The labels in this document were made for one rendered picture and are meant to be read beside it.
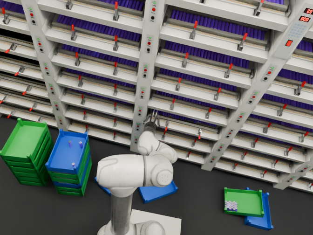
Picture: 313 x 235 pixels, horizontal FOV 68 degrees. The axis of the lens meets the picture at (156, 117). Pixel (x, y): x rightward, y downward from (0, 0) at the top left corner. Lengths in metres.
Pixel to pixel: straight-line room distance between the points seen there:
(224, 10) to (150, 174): 0.84
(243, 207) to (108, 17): 1.78
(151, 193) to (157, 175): 1.14
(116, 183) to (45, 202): 1.20
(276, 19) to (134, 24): 0.72
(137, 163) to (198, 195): 1.27
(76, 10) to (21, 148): 1.02
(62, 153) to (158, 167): 0.99
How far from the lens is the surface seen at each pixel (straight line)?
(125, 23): 1.38
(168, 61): 1.45
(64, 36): 1.61
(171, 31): 1.35
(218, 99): 1.61
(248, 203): 2.23
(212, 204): 2.17
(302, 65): 1.50
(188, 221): 2.06
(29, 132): 1.96
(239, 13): 1.28
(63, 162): 1.76
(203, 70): 1.46
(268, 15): 1.33
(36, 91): 2.12
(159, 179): 0.94
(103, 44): 1.53
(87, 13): 1.45
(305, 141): 2.01
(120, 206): 1.14
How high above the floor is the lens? 1.91
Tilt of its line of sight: 49 degrees down
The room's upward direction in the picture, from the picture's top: 13 degrees clockwise
